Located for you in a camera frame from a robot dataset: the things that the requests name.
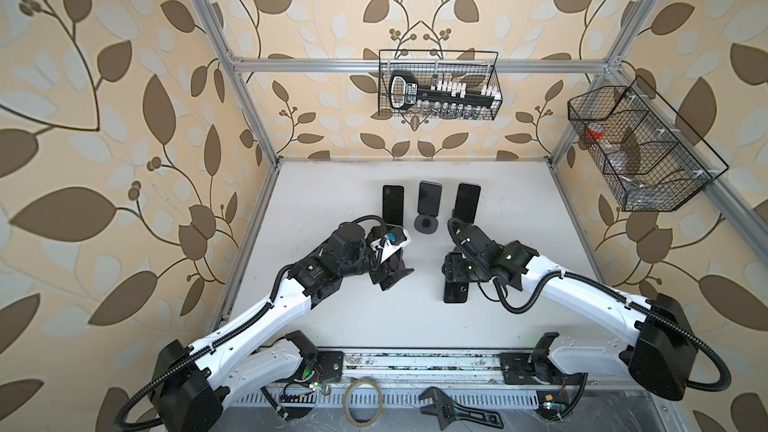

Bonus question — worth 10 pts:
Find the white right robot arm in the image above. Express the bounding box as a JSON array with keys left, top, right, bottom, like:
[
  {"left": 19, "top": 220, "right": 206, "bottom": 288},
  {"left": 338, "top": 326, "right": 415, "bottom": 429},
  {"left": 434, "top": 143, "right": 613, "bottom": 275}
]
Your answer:
[{"left": 443, "top": 218, "right": 732, "bottom": 401}]

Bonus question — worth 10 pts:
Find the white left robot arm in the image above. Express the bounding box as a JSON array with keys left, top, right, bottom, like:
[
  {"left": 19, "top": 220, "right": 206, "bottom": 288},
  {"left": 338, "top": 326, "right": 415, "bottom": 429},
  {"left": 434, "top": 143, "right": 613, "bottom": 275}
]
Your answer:
[{"left": 114, "top": 215, "right": 411, "bottom": 431}]

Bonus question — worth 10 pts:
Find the grey round phone stand back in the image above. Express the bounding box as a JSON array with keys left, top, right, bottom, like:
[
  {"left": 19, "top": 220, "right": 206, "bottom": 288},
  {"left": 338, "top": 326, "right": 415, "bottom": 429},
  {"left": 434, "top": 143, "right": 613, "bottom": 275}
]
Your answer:
[{"left": 414, "top": 214, "right": 439, "bottom": 235}]

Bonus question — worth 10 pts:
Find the purple phone back right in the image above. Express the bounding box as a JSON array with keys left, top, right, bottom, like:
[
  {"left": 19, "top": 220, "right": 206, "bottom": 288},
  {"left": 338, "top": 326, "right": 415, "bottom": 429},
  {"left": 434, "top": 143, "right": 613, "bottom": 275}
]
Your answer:
[{"left": 452, "top": 183, "right": 481, "bottom": 223}]

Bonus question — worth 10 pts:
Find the silver phone left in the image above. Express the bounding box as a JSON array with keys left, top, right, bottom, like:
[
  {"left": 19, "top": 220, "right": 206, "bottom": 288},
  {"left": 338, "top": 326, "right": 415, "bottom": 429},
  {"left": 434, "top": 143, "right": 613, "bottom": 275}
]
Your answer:
[{"left": 382, "top": 185, "right": 405, "bottom": 226}]

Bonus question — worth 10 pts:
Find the black adjustable wrench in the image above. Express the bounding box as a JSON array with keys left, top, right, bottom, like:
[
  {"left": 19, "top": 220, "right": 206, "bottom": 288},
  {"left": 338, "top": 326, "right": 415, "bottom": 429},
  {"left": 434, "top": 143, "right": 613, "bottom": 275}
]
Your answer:
[{"left": 418, "top": 387, "right": 504, "bottom": 431}]

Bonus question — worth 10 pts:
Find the black socket set tool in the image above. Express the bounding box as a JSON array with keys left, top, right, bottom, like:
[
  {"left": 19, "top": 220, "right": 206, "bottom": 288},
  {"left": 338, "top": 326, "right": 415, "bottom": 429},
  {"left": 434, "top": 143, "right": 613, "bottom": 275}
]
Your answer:
[{"left": 384, "top": 71, "right": 502, "bottom": 110}]

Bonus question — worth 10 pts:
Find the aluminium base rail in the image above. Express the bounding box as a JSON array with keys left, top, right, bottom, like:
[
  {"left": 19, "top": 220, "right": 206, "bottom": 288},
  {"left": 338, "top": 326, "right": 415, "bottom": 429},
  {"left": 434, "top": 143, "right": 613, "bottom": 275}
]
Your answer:
[{"left": 227, "top": 346, "right": 667, "bottom": 409}]

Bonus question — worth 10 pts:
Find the tape roll ring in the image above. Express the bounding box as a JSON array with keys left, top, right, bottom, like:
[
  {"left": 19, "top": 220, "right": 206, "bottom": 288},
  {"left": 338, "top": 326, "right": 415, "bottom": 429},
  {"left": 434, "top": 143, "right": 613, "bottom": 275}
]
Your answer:
[{"left": 341, "top": 377, "right": 385, "bottom": 430}]

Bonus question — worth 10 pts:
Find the black wire basket back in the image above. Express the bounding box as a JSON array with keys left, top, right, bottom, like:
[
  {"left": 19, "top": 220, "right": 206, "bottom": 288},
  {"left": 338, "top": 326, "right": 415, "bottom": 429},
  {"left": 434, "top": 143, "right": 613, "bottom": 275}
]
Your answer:
[{"left": 377, "top": 48, "right": 503, "bottom": 121}]

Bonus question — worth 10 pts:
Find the black wire basket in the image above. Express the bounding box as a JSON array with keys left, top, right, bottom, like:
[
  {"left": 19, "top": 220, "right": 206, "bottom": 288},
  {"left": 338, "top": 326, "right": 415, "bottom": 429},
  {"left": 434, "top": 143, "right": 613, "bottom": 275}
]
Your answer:
[
  {"left": 377, "top": 48, "right": 503, "bottom": 121},
  {"left": 567, "top": 76, "right": 729, "bottom": 212}
]

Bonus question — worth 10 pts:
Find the black wire basket right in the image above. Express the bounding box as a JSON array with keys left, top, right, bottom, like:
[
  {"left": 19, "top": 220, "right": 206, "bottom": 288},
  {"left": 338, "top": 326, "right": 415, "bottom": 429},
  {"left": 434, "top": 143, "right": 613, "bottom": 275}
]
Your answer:
[{"left": 567, "top": 76, "right": 729, "bottom": 212}]

